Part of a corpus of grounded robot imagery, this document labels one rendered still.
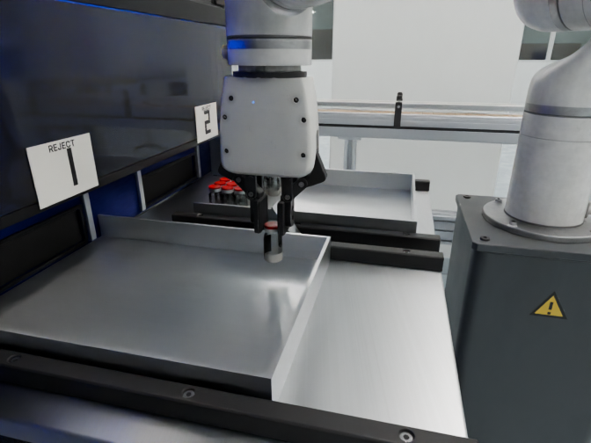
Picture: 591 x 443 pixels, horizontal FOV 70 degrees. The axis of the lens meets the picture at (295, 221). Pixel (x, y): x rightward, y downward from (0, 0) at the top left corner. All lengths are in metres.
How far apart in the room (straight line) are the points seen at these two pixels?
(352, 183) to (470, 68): 1.44
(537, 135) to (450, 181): 1.55
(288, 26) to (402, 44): 1.80
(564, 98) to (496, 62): 1.50
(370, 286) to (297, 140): 0.19
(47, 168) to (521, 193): 0.68
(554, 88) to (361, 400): 0.55
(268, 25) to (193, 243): 0.32
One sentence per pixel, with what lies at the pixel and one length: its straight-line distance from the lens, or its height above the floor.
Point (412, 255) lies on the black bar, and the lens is 0.54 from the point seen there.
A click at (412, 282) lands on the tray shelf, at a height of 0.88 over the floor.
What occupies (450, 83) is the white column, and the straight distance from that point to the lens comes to 2.21.
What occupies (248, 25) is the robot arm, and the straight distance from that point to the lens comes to 0.42.
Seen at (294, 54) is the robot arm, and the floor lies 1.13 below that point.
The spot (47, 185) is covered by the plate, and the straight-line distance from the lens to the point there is 0.48.
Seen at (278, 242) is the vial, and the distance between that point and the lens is 0.49.
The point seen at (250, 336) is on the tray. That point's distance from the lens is 0.41.
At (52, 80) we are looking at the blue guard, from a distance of 0.49.
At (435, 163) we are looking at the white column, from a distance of 2.27.
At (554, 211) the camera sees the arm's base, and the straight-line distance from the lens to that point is 0.78.
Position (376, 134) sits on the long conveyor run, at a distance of 1.61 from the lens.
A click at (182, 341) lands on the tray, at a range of 0.42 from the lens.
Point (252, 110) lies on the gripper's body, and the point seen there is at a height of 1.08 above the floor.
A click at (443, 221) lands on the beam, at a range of 1.74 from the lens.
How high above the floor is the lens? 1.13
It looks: 22 degrees down
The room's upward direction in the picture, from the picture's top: straight up
